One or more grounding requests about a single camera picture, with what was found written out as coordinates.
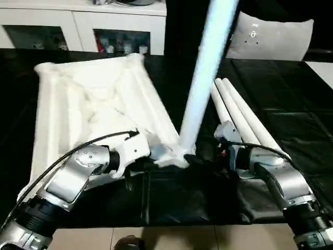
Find grey cushion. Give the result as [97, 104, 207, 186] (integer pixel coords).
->
[225, 10, 315, 62]

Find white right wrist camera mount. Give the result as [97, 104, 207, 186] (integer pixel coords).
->
[213, 121, 241, 146]

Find white plastic table leg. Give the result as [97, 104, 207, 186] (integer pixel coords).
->
[210, 82, 232, 126]
[221, 77, 291, 159]
[179, 0, 240, 164]
[214, 79, 261, 145]

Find white cabinet with glass doors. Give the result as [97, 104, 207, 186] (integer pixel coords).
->
[0, 0, 167, 56]

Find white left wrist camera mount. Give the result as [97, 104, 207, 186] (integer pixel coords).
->
[110, 134, 151, 180]

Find white flat board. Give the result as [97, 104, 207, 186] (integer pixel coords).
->
[304, 61, 333, 91]

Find white plastic table top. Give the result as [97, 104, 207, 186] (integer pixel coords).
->
[17, 53, 197, 206]

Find tall black cabinet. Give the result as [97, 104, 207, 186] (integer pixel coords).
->
[163, 0, 242, 58]

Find round grey appliance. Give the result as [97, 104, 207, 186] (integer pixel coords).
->
[116, 0, 155, 6]

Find black work mat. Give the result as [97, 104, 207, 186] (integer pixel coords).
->
[0, 48, 333, 230]

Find dark robot foot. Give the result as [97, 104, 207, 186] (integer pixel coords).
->
[114, 235, 145, 250]

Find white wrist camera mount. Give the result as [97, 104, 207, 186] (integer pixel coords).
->
[213, 121, 241, 146]
[110, 134, 151, 180]

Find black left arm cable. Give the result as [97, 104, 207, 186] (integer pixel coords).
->
[15, 130, 140, 206]

